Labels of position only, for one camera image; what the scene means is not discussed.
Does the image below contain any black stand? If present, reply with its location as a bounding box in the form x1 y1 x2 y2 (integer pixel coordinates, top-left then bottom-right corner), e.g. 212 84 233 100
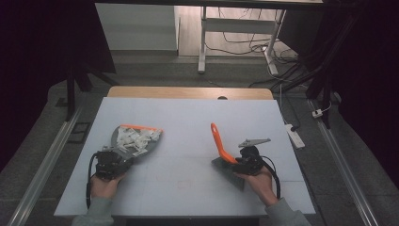
63 60 120 122
275 12 362 130

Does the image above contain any pile of white paper scraps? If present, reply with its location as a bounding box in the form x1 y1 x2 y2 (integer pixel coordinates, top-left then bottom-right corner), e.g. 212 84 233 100
116 126 163 157

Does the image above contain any grey dustpan with orange edge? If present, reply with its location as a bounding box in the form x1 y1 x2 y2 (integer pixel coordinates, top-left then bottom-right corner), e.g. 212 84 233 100
103 123 165 164

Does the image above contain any white board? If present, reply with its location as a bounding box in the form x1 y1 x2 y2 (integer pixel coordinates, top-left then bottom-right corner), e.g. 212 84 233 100
54 96 316 218

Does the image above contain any tangle of floor cables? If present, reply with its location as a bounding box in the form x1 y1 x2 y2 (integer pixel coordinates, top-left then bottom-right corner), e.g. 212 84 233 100
205 7 300 65

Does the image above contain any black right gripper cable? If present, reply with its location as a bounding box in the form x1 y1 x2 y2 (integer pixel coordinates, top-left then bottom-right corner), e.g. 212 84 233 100
261 154 282 201

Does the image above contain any black floor plate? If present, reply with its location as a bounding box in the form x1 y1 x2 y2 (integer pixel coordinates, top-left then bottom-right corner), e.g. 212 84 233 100
67 121 92 145

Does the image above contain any metal floor rail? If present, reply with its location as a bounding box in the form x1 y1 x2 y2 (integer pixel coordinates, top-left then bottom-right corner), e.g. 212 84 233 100
7 105 83 226
308 99 381 226

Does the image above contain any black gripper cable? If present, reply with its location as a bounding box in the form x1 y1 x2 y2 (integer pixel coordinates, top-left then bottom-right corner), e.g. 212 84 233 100
85 152 99 210
261 154 282 201

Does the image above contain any wooden table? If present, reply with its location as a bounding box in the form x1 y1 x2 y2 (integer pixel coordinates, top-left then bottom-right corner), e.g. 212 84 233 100
106 86 275 102

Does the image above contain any person's left hand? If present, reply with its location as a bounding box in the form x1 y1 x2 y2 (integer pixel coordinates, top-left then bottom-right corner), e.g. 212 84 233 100
89 171 126 201

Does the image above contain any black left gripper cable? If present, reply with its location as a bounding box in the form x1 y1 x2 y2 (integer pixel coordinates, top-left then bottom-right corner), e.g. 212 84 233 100
85 152 99 210

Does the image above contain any person's right hand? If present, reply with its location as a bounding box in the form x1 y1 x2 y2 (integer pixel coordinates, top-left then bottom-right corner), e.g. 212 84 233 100
234 165 280 207

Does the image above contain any white power strip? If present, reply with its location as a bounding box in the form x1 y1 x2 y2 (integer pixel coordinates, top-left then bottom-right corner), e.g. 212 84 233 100
284 123 306 150

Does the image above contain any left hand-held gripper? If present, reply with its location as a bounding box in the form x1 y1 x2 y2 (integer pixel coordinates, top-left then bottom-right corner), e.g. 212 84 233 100
93 144 136 182

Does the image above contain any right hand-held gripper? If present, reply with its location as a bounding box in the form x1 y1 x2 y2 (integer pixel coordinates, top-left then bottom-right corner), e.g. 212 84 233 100
231 137 272 177

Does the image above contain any white desk frame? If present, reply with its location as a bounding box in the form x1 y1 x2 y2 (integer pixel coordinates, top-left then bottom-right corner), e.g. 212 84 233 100
197 6 288 76

